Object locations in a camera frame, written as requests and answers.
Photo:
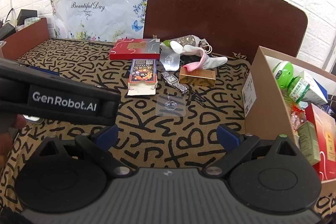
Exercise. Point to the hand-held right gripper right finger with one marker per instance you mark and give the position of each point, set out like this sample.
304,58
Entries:
227,134

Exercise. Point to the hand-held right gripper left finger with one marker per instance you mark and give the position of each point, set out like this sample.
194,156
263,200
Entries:
106,135

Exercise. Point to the large cardboard box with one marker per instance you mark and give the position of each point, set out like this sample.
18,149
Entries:
265,98

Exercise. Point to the clear clover adhesive hook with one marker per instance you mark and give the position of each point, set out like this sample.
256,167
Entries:
179,108

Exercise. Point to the person's left hand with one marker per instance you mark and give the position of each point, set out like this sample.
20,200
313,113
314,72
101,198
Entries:
6,145

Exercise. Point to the white rounded tin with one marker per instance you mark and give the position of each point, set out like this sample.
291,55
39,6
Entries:
32,119

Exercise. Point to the blue pen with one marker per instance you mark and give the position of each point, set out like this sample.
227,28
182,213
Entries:
43,70

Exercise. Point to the brown letter print blanket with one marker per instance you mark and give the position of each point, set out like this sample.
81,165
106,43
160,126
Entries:
168,134

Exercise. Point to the gold box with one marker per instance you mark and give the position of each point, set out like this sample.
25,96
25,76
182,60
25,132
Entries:
197,78

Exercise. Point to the blue playing card box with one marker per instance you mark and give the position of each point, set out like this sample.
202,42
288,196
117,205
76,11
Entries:
141,71

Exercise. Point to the low brown cardboard box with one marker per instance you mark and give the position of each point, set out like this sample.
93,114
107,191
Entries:
29,37

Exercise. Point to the white and pink sock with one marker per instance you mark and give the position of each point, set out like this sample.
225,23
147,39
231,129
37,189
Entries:
210,61

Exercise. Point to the silver wristwatch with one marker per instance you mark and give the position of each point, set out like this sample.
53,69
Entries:
170,79

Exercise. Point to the olive green box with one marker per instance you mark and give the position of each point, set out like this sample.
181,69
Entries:
308,142

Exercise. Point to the green bottle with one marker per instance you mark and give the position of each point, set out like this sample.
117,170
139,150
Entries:
298,90

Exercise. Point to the green ball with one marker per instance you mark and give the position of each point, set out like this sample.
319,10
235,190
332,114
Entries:
284,73

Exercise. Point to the black cloth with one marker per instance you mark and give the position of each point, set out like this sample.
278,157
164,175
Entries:
189,58

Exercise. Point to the red and silver flat box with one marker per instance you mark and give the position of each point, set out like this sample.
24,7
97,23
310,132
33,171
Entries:
131,51

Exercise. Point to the floral plastic bag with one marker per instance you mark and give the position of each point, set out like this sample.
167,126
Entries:
99,19

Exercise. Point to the small black box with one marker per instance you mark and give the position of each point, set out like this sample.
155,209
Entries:
26,14

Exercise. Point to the red and cream box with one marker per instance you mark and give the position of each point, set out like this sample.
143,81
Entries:
324,134

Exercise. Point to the white and blue box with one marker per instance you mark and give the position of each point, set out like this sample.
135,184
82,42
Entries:
313,87

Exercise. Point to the grey patterned pouch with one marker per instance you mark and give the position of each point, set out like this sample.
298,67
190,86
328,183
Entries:
189,39

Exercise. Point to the white sock with green toe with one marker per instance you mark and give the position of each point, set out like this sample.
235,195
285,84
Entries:
175,46

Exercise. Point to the dark brown wooden board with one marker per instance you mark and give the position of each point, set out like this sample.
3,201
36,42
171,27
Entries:
223,16

